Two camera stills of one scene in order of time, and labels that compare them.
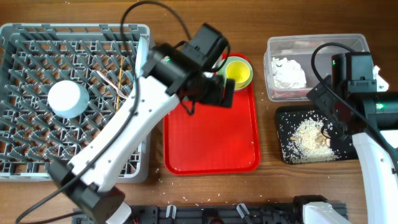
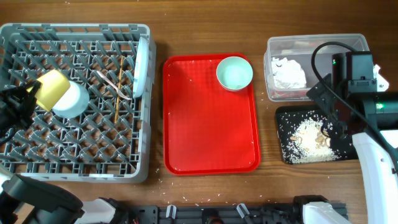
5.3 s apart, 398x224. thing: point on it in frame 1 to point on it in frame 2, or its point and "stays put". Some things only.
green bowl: (222, 74) stays put
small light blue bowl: (67, 99) stays put
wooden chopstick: (117, 109) stays put
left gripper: (216, 96) to (20, 109)
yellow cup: (239, 71) to (55, 84)
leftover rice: (308, 144) stays put
